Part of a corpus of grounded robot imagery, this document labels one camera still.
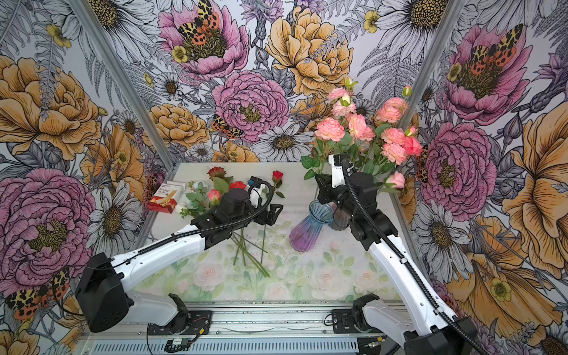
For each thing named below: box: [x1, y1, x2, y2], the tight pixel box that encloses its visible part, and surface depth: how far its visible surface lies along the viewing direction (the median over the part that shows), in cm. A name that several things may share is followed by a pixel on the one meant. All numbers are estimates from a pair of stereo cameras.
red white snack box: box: [147, 180, 187, 214], surface depth 105 cm
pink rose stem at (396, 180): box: [375, 170, 406, 194], surface depth 70 cm
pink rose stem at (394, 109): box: [376, 85, 413, 124], surface depth 72 cm
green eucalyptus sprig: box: [179, 180, 208, 219], surface depth 104 cm
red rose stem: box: [228, 181, 247, 190], surface depth 110 cm
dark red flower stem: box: [206, 166, 234, 192], surface depth 111 cm
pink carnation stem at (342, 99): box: [328, 76, 359, 121], surface depth 75 cm
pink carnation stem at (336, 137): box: [301, 113, 376, 205], surface depth 61 cm
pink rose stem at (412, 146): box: [402, 136, 424, 157], surface depth 69 cm
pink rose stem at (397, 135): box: [380, 126, 417, 145], surface depth 69 cm
